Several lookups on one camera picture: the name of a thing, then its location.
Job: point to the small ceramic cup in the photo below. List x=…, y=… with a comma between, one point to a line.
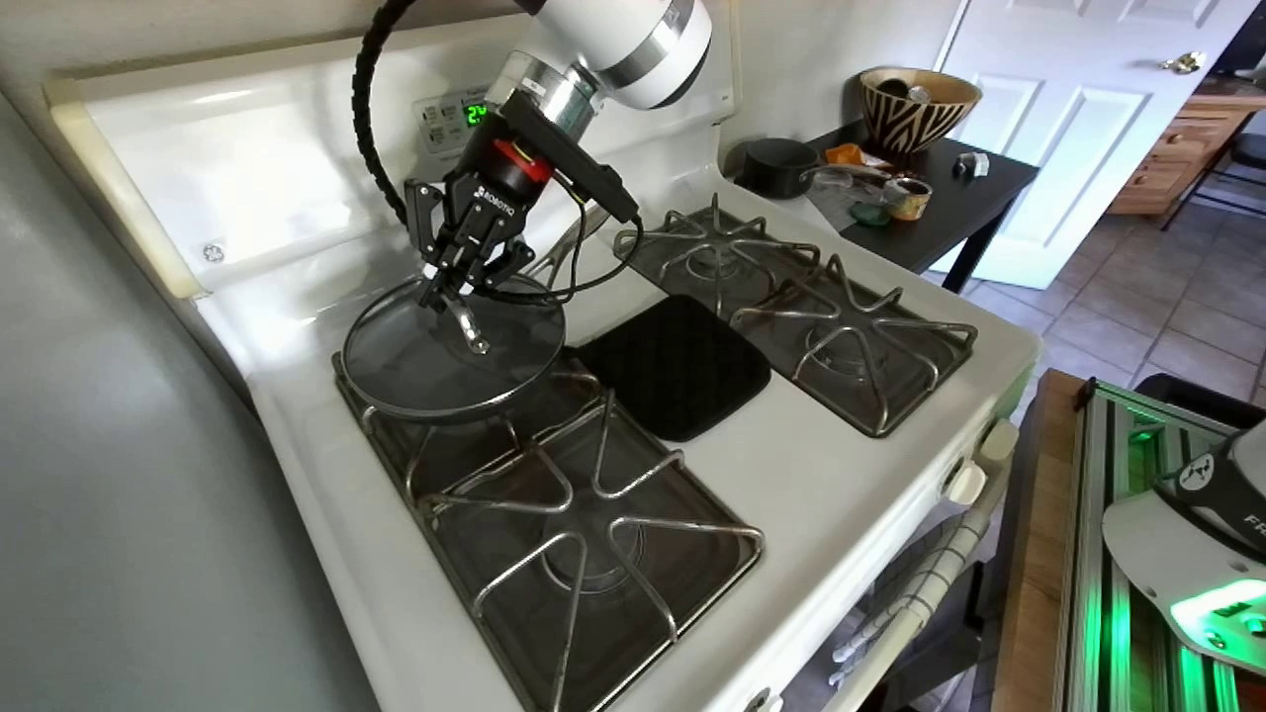
x=913, y=201

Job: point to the stove clock control panel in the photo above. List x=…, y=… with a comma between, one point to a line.
x=439, y=125

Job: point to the black side table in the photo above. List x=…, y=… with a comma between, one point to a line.
x=950, y=210

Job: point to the wooden dresser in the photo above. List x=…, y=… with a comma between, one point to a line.
x=1174, y=159

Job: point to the black round pot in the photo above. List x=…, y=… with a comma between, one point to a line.
x=777, y=167

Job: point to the white panel door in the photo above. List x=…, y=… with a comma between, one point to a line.
x=1053, y=134

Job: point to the aluminium rail frame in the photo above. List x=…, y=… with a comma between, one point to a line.
x=1091, y=527

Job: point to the orange packet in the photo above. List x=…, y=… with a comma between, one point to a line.
x=848, y=159

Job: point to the small dark green object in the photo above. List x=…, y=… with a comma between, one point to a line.
x=871, y=210

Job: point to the zebra patterned wooden bowl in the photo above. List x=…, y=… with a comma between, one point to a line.
x=914, y=119

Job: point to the metal door knob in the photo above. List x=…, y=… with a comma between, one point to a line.
x=1186, y=60

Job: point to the white gas stove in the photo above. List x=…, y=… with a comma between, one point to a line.
x=818, y=461

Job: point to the black gripper body red ring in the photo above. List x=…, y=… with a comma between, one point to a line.
x=508, y=179

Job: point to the black pad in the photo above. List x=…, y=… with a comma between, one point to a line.
x=1187, y=396

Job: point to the small grey object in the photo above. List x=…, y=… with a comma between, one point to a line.
x=972, y=167

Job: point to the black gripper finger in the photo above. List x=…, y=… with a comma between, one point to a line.
x=433, y=233
x=487, y=253

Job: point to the refrigerator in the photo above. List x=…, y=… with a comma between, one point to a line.
x=132, y=527

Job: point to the wooden board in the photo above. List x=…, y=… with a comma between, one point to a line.
x=1043, y=566

